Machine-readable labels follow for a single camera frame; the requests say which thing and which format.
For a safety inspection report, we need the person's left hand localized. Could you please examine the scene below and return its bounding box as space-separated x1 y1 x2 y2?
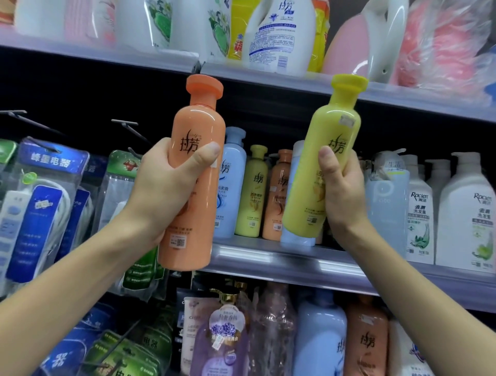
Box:
127 137 222 248

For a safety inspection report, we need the white detergent bottle blue label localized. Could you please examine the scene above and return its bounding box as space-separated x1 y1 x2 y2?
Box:
243 0 317 77

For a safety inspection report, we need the yellow refill pouch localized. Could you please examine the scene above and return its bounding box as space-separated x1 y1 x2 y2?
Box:
228 0 253 62

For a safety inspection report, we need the grey metal shelf edge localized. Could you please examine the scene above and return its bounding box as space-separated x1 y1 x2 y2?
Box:
0 24 496 124
199 236 496 314

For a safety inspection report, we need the person's right hand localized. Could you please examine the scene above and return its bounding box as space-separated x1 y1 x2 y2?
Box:
318 146 369 244

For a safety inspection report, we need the white tube package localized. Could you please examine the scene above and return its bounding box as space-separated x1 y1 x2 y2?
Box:
179 296 212 376

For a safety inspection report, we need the blue blister package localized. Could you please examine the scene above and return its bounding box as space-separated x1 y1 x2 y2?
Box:
37 304 117 376

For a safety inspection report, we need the tall yellow shampoo bottle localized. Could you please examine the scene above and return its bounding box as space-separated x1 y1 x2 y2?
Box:
282 74 369 239

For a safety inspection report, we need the large orange shampoo bottle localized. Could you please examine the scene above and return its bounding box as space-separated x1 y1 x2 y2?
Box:
344 295 389 376

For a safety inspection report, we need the person's right forearm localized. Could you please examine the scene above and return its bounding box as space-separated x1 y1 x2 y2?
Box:
329 219 496 376

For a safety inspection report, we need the translucent blue pump bottle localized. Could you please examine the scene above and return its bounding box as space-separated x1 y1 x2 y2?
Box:
364 149 410 257

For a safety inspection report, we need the large light blue bottle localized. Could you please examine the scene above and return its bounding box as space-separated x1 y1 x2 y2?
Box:
293 290 348 376

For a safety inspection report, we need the pink plastic container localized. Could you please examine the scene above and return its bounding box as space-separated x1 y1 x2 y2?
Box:
322 15 373 76

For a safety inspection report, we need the pink mesh sponge in bag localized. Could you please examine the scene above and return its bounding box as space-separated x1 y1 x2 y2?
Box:
394 0 496 106

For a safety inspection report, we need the white green refill pouch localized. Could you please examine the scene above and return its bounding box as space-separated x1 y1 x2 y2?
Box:
115 0 174 52
170 0 233 64

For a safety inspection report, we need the light blue shampoo bottle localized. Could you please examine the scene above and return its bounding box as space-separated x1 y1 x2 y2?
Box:
214 127 247 239

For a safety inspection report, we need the tall orange shampoo bottle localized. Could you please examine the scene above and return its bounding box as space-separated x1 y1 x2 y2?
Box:
157 74 226 272

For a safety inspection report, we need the green power strip package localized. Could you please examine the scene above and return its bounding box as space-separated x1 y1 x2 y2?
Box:
92 150 168 301

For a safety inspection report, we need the small yellow shampoo bottle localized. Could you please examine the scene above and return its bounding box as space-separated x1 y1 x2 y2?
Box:
235 145 269 238

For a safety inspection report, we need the pink white pouch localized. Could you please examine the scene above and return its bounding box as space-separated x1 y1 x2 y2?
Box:
15 0 117 45

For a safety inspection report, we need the purple refill pouch gold cap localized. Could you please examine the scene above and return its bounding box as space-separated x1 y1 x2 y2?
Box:
193 288 252 376

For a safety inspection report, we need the small orange shampoo bottle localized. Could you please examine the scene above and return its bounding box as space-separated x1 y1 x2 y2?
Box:
262 149 294 242

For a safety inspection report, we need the blue power strip package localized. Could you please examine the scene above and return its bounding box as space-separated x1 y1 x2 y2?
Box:
0 137 91 297

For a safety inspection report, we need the green blister package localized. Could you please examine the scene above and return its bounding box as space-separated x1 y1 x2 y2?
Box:
82 310 173 376

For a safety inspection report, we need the pale blue shampoo bottle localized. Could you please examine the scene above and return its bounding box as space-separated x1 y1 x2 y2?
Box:
280 140 317 247

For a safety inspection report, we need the person's left forearm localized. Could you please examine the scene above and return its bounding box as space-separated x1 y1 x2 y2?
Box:
0 207 167 376

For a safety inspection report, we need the white pump bottle green label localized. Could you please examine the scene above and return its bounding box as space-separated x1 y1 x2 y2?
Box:
436 152 496 274
403 154 435 265

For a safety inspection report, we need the metal display hook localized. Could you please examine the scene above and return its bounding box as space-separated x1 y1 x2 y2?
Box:
0 110 64 137
111 119 152 147

